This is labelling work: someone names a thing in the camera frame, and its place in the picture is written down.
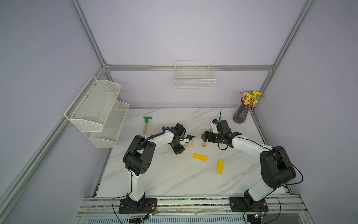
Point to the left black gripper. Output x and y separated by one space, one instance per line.
179 150

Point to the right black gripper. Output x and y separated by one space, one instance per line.
206 134

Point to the wooden rectangular block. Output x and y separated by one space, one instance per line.
190 144

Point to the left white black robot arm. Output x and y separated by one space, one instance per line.
139 155

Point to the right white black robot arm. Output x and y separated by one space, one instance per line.
275 165

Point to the yellow block flat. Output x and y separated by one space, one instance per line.
199 157

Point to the light blue toy fork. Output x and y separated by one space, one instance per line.
219 115

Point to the yellow block upright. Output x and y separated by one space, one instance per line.
220 167

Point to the dark glass vase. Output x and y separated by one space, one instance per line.
241 113

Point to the yellow artificial flowers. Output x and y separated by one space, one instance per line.
251 98

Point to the white two-tier mesh shelf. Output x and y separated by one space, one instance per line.
98 113

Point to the green rake wooden handle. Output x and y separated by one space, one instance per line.
146 119

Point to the white wire wall basket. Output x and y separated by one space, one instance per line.
194 75

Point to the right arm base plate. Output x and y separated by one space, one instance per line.
242 204

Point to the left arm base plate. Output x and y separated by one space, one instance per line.
137 206

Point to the aluminium front rail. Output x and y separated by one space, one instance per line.
276 209

